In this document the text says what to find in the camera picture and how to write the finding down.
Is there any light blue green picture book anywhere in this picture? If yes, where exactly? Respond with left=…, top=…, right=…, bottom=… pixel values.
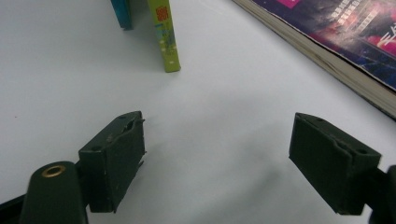
left=147, top=0, right=182, bottom=74

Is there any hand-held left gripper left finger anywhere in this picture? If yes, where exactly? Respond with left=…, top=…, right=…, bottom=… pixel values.
left=78, top=110, right=147, bottom=215

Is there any purple paperback book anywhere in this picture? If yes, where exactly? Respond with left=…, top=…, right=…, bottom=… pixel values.
left=232, top=0, right=396, bottom=120

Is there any dark blue picture book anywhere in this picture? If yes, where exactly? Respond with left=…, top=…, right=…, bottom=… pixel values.
left=110, top=0, right=134, bottom=31

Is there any white table mat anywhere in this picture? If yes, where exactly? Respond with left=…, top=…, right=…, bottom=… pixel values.
left=0, top=0, right=396, bottom=224

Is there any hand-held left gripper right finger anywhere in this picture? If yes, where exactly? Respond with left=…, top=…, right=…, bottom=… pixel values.
left=289, top=112, right=383, bottom=217

